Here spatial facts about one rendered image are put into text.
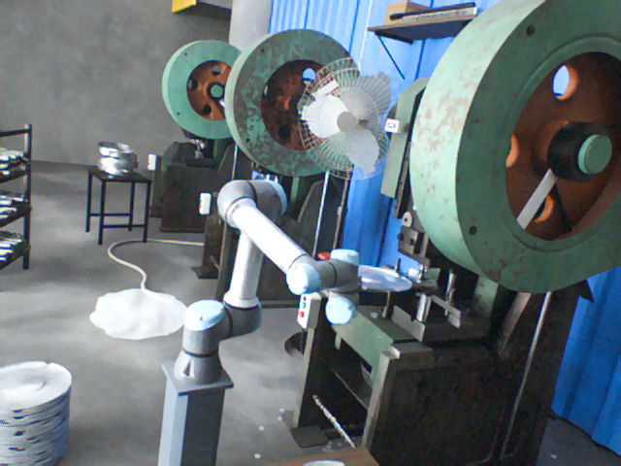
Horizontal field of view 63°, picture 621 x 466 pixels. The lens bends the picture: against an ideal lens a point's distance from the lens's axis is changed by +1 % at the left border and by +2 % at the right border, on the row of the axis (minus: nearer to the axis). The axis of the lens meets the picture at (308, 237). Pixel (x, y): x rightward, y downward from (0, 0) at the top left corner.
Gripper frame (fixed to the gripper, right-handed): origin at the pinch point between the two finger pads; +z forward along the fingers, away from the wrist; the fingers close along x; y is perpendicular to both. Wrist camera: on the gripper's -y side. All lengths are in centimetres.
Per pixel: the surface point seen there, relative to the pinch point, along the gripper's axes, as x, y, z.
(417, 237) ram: -16.8, -15.6, 16.8
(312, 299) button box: 16.3, 18.0, 25.5
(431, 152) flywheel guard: -45, -12, -30
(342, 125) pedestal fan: -54, 27, 84
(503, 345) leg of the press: 16, -53, 22
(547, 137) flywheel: -54, -42, -14
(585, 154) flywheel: -51, -50, -20
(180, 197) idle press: 24, 193, 278
